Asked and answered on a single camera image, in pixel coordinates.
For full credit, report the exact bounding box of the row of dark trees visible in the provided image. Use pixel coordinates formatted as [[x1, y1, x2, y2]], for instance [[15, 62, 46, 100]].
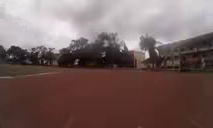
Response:
[[0, 31, 134, 68]]

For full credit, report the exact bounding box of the pale building with red part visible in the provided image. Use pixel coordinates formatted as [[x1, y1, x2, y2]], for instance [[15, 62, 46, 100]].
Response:
[[128, 50, 147, 70]]

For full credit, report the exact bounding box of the palm tree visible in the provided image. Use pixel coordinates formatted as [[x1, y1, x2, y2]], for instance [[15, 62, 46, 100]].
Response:
[[138, 33, 163, 70]]

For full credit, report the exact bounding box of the long grey building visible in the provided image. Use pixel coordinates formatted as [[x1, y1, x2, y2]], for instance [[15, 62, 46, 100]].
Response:
[[156, 31, 213, 71]]

